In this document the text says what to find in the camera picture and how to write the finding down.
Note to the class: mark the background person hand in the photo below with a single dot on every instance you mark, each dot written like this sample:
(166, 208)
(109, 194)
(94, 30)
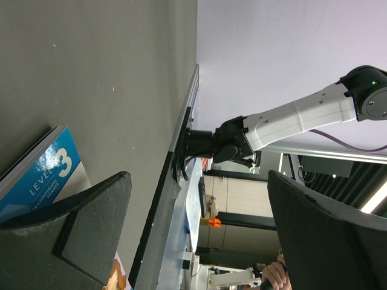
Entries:
(277, 275)

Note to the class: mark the purple dog book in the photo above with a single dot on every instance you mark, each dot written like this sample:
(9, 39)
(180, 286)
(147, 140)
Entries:
(52, 170)

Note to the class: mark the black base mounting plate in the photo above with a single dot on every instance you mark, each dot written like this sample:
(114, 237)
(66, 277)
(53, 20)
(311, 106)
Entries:
(148, 259)

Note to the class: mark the dark background monitor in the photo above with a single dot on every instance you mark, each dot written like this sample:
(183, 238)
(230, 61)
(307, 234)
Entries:
(202, 196)

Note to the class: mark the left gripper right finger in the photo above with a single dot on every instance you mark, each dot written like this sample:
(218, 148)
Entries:
(326, 243)

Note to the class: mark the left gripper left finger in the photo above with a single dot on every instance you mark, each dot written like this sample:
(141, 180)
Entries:
(70, 244)

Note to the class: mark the orange background object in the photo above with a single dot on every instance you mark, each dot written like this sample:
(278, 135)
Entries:
(214, 222)

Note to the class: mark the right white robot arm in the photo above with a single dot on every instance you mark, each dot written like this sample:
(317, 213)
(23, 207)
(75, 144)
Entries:
(359, 95)

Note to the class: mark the aluminium frame rail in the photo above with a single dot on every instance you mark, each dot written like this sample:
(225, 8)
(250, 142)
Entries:
(189, 101)

